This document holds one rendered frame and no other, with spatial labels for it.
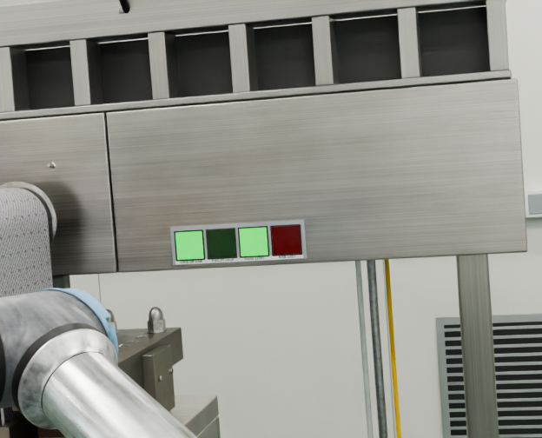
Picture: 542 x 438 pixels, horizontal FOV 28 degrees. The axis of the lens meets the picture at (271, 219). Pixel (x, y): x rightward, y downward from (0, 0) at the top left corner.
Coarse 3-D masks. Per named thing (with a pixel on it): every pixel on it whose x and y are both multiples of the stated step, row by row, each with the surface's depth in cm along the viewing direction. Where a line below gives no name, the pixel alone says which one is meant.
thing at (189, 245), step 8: (184, 232) 199; (192, 232) 198; (200, 232) 198; (176, 240) 199; (184, 240) 199; (192, 240) 198; (200, 240) 198; (176, 248) 199; (184, 248) 199; (192, 248) 199; (200, 248) 198; (184, 256) 199; (192, 256) 199; (200, 256) 198
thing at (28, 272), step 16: (16, 256) 182; (32, 256) 188; (48, 256) 195; (0, 272) 176; (16, 272) 182; (32, 272) 188; (48, 272) 194; (0, 288) 176; (16, 288) 181; (32, 288) 188; (48, 288) 194
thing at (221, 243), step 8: (208, 232) 198; (216, 232) 197; (224, 232) 197; (232, 232) 197; (208, 240) 198; (216, 240) 198; (224, 240) 197; (232, 240) 197; (208, 248) 198; (216, 248) 198; (224, 248) 197; (232, 248) 197; (216, 256) 198; (224, 256) 197; (232, 256) 197
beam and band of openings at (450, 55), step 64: (64, 0) 202; (128, 0) 199; (192, 0) 197; (256, 0) 194; (320, 0) 192; (384, 0) 190; (448, 0) 188; (0, 64) 205; (64, 64) 210; (128, 64) 208; (192, 64) 205; (256, 64) 202; (320, 64) 193; (384, 64) 198; (448, 64) 195
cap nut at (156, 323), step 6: (150, 312) 200; (156, 312) 200; (150, 318) 200; (156, 318) 200; (162, 318) 201; (150, 324) 200; (156, 324) 200; (162, 324) 200; (150, 330) 200; (156, 330) 200; (162, 330) 200
